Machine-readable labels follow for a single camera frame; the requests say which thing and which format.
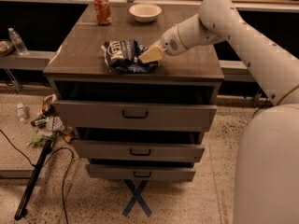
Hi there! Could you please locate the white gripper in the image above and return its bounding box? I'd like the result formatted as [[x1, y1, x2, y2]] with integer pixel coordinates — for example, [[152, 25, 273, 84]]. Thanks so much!
[[138, 26, 187, 63]]

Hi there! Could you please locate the blue chip bag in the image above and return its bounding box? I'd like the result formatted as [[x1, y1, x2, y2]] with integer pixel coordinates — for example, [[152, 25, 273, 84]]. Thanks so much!
[[101, 39, 159, 74]]

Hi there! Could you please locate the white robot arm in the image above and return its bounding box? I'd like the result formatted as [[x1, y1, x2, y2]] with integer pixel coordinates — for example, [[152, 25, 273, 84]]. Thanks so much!
[[139, 0, 299, 224]]

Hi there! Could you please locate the white paper bowl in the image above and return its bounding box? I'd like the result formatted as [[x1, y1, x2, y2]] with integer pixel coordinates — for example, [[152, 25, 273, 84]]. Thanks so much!
[[129, 4, 162, 23]]

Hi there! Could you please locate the crumpled snack bag on floor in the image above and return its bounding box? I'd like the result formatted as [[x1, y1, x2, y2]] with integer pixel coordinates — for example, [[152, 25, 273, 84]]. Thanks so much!
[[41, 94, 57, 115]]

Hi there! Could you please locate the orange soda can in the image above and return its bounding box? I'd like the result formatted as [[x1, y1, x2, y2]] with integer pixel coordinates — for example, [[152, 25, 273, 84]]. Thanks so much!
[[94, 0, 111, 25]]

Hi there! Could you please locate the grey drawer cabinet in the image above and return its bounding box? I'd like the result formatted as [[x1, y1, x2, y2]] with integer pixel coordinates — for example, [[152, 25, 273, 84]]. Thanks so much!
[[44, 5, 223, 168]]

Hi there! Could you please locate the top grey drawer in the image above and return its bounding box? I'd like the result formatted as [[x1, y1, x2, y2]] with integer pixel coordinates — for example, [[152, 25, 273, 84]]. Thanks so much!
[[54, 100, 217, 132]]

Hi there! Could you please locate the grey drawer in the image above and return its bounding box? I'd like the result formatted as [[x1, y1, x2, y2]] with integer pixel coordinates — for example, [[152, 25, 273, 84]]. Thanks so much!
[[54, 100, 217, 132], [73, 140, 204, 162], [86, 164, 195, 182]]

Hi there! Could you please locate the middle grey drawer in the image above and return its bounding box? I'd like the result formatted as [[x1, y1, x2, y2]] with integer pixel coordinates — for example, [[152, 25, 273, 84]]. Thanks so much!
[[73, 140, 204, 162]]

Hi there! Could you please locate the clear plastic cup on floor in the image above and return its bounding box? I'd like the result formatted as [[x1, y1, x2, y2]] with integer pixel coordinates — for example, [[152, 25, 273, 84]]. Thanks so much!
[[46, 117, 64, 132]]

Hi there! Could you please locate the bottom grey drawer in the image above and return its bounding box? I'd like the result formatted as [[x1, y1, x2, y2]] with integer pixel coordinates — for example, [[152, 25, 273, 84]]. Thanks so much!
[[86, 164, 195, 182]]

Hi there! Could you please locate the green can on floor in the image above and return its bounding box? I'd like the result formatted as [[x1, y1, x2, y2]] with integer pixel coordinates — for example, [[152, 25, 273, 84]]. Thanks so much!
[[31, 117, 50, 128]]

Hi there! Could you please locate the clear water bottle on ledge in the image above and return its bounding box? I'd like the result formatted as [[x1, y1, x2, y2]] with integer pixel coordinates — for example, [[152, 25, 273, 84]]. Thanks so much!
[[8, 28, 28, 55]]

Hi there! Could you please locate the black bar on floor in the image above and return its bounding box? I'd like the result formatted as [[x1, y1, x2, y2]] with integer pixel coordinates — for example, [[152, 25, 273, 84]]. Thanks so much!
[[14, 140, 52, 220]]

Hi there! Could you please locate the blue tape cross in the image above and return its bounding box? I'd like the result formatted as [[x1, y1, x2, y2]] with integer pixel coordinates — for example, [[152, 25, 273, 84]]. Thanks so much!
[[122, 179, 152, 217]]

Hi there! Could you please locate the small water bottle on floor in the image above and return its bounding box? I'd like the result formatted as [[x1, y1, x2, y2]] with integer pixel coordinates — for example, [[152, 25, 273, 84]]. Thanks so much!
[[17, 103, 27, 122]]

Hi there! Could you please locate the green wrapper on floor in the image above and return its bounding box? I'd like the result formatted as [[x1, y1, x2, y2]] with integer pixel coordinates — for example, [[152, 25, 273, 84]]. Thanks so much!
[[28, 131, 53, 147]]

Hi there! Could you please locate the black cable on floor left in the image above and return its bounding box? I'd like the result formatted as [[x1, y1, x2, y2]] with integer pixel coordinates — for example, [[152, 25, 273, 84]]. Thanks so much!
[[0, 128, 76, 224]]

